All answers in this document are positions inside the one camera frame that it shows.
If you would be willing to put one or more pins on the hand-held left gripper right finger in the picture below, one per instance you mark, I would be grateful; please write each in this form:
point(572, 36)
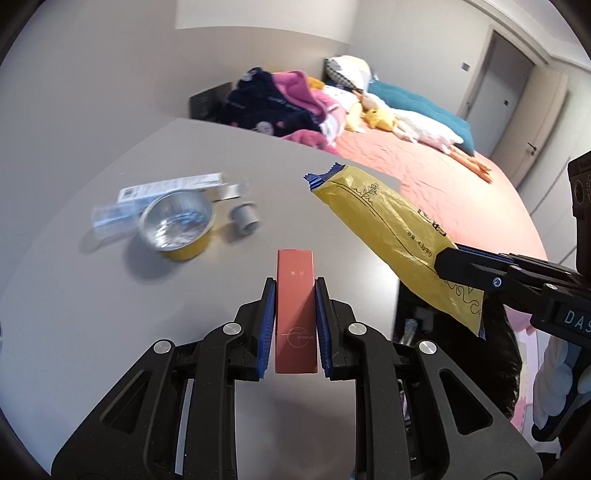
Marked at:
point(323, 318)

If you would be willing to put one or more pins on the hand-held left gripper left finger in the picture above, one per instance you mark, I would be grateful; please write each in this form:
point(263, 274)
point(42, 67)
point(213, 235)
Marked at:
point(268, 314)

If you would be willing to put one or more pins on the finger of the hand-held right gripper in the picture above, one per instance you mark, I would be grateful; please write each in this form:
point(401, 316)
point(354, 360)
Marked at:
point(489, 279)
point(540, 272)

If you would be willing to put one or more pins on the red box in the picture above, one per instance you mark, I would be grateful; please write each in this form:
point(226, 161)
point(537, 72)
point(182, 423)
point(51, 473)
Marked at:
point(295, 314)

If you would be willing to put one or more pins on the black trash bag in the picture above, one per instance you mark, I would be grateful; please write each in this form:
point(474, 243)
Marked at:
point(498, 350)

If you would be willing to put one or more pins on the yellow snack packet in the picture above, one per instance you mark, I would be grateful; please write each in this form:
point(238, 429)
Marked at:
point(383, 212)

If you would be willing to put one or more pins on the person's white knit clothing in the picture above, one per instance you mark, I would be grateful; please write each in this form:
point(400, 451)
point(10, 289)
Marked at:
point(554, 378)

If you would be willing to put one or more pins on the bed with pink sheet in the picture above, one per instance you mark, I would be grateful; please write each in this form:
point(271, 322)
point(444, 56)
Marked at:
point(438, 189)

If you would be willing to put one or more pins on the gold foil cup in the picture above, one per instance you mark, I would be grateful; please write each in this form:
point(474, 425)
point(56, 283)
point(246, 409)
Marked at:
point(175, 221)

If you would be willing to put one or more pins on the beige wardrobe door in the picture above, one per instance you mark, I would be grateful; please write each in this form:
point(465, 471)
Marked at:
point(540, 120)

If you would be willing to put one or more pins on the white goose plush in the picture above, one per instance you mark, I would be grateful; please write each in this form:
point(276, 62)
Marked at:
point(425, 127)

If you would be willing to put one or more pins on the long white box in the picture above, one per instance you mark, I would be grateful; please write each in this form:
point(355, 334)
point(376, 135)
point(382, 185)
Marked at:
point(161, 187)

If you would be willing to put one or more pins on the clear plastic cup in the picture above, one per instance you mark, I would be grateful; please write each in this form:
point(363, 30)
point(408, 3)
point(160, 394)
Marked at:
point(111, 219)

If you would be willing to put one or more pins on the grey room door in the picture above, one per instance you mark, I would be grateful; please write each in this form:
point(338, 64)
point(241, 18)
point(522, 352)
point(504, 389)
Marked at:
point(494, 92)

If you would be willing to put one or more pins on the yellow duck plush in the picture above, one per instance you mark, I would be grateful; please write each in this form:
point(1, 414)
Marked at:
point(378, 117)

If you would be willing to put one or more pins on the navy printed clothing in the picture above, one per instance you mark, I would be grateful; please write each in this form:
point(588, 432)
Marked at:
point(258, 108)

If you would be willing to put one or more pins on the light pink garment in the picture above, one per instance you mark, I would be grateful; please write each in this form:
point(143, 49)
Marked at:
point(334, 108)

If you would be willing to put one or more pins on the pink fleece clothing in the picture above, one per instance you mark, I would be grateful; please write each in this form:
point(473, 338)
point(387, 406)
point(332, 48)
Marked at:
point(291, 87)

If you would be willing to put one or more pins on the checkered pillow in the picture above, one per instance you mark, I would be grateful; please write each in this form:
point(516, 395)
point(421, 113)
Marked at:
point(346, 69)

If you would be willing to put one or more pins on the black wall panel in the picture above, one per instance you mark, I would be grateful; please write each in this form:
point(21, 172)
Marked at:
point(207, 101)

